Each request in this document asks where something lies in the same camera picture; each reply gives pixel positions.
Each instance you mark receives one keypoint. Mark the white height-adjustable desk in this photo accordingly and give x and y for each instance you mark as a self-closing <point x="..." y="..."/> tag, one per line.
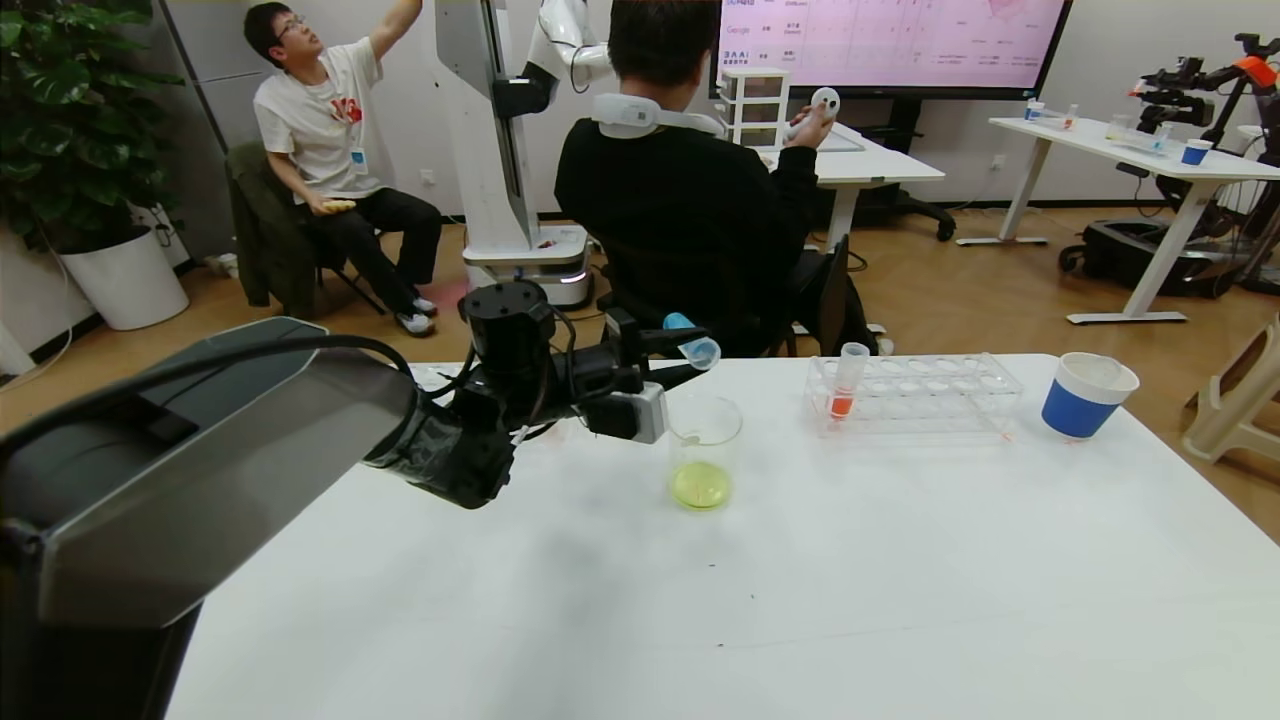
<point x="1100" y="145"/>

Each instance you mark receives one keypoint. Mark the white humanoid robot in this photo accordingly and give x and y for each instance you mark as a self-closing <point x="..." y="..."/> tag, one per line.
<point x="490" y="150"/>

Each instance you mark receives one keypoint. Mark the black display stand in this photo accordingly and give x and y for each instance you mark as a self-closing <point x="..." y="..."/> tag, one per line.
<point x="900" y="205"/>

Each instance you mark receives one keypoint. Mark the blue pigment test tube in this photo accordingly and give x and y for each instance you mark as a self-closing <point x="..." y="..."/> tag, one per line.
<point x="703" y="352"/>

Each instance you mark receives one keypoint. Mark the black wheeled robot base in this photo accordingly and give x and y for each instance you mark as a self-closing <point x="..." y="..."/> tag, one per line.
<point x="1130" y="260"/>

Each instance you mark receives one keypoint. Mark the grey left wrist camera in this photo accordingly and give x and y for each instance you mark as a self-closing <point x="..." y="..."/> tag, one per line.
<point x="635" y="415"/>

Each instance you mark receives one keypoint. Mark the black tabletop robot arm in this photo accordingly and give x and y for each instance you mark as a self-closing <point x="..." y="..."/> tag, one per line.
<point x="1190" y="85"/>

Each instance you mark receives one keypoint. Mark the orange pigment test tube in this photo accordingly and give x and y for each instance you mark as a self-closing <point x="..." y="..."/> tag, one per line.
<point x="842" y="403"/>

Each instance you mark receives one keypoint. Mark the large wall display screen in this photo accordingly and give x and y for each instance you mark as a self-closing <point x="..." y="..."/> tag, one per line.
<point x="900" y="45"/>

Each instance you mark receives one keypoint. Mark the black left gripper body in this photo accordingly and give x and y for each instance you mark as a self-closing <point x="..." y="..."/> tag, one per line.
<point x="622" y="343"/>

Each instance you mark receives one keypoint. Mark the white handheld controller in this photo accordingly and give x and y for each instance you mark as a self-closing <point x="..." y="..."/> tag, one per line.
<point x="822" y="105"/>

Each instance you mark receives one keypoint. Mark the white neck headset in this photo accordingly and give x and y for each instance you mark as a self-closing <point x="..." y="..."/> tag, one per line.
<point x="640" y="112"/>

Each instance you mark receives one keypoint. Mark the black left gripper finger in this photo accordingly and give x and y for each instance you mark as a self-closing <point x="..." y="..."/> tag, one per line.
<point x="665" y="378"/>
<point x="650" y="340"/>

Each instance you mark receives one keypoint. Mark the green potted plant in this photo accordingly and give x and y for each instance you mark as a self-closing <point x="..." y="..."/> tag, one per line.
<point x="70" y="110"/>

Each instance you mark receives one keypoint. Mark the man in white t-shirt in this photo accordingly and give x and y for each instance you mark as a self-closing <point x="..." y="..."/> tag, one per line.
<point x="320" y="120"/>

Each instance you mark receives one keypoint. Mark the man in black sweater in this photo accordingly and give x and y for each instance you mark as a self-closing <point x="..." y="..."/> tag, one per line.
<point x="690" y="200"/>

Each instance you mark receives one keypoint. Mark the white drawer organizer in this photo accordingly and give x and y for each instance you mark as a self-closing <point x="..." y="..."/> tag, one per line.
<point x="755" y="100"/>

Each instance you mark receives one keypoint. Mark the glass beaker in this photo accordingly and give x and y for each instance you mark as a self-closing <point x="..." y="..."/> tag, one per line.
<point x="700" y="480"/>

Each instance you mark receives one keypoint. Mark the small blue cup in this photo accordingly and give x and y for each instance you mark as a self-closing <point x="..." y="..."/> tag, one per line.
<point x="1195" y="153"/>

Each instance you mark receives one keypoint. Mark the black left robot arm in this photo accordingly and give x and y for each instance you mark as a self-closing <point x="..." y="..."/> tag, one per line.
<point x="200" y="450"/>

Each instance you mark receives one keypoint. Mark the black office chair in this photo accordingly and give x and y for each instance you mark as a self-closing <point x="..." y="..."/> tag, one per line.
<point x="760" y="320"/>

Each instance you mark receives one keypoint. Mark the black folding chair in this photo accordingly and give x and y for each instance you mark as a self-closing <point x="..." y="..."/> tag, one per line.
<point x="350" y="290"/>

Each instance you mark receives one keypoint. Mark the dark green jacket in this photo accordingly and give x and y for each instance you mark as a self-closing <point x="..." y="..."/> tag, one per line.
<point x="262" y="230"/>

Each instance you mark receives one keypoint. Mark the blue paper cup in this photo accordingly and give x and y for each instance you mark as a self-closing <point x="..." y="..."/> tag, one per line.
<point x="1078" y="405"/>

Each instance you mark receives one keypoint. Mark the white plant pot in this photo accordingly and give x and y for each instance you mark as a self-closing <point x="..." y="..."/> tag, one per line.
<point x="125" y="285"/>

